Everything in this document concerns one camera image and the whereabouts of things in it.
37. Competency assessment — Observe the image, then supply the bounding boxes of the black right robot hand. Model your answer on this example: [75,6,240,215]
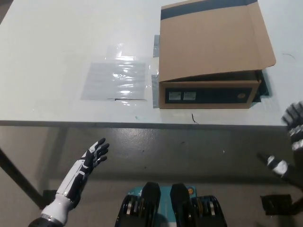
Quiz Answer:
[257,100,303,190]

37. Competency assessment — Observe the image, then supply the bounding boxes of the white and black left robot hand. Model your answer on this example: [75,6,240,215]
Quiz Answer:
[40,138,110,225]

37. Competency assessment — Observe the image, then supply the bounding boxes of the brown cardboard storage box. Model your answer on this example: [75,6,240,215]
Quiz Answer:
[158,0,277,110]

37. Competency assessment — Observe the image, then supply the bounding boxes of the black and teal robot torso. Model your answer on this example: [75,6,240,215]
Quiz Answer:
[115,181,228,227]

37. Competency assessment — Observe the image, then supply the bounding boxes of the black metal table leg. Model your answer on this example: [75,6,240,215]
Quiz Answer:
[0,146,46,210]

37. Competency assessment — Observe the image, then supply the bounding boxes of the transparent plastic sheet with paper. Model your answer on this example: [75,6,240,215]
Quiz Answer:
[80,43,160,106]

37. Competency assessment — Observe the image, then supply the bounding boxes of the short grey tape strip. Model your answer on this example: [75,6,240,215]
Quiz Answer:
[153,35,162,58]

